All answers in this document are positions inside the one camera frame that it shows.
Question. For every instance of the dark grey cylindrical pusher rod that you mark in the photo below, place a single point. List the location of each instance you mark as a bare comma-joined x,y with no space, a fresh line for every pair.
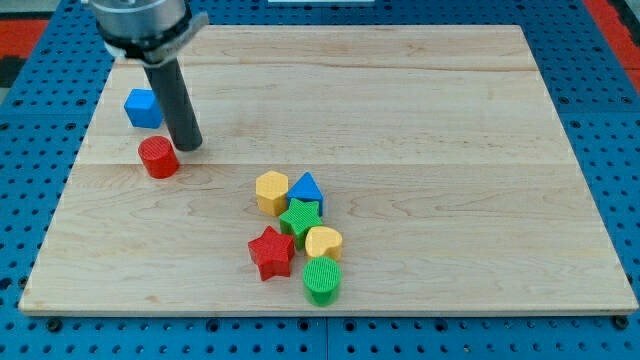
169,88

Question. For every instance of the blue triangle block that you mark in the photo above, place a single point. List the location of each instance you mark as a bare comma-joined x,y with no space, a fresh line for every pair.
307,190

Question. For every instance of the blue cube block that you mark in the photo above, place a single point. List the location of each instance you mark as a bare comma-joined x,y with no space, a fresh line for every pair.
143,109

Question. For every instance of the red cylinder block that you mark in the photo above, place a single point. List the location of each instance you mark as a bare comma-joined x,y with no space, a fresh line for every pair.
158,157

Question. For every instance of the yellow hexagon block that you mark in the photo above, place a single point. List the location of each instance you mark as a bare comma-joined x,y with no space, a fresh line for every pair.
271,190

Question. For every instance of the green star block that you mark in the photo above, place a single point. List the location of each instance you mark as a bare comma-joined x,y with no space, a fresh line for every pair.
298,219

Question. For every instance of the red star block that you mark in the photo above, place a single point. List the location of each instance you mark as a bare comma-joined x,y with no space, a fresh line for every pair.
272,253

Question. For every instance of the yellow heart block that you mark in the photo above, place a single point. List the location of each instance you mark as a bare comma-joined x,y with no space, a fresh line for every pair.
323,241

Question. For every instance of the green cylinder block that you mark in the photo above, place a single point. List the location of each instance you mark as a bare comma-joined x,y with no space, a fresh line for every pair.
321,278

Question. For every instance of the light wooden board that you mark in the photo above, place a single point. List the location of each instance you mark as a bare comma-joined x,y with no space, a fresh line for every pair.
438,150

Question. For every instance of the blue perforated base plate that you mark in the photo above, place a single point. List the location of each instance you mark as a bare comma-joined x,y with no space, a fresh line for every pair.
48,109

